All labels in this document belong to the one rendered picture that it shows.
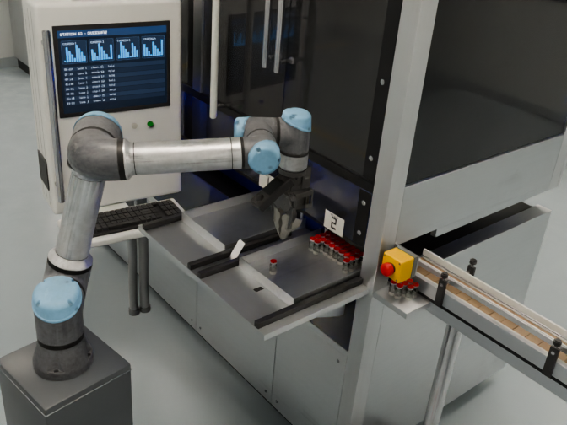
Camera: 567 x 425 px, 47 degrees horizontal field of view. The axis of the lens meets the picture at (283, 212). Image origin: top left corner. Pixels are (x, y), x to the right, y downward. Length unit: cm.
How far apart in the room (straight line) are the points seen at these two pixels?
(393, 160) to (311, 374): 93
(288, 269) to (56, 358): 73
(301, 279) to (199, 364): 112
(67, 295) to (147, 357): 139
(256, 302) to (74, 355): 51
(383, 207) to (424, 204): 18
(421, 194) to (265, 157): 63
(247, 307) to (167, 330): 136
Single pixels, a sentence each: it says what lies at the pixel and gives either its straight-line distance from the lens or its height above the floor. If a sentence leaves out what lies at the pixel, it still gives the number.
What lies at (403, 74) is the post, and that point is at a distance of 174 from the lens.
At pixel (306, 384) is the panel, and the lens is 247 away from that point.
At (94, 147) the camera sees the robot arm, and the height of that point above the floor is 141.
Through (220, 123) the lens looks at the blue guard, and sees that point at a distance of 244.
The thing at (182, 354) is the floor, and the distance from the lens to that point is 308.
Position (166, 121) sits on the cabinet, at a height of 111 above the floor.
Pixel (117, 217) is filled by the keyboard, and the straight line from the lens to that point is 243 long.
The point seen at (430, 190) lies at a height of 117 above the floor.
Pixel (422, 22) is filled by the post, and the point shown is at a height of 167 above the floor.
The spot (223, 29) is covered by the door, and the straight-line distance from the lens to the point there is 236.
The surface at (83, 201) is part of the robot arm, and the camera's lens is 171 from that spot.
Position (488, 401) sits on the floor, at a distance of 310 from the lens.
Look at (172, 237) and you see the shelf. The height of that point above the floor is 88.
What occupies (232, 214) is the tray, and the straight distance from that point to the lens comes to 234.
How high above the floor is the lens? 200
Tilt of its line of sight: 28 degrees down
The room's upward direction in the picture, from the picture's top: 5 degrees clockwise
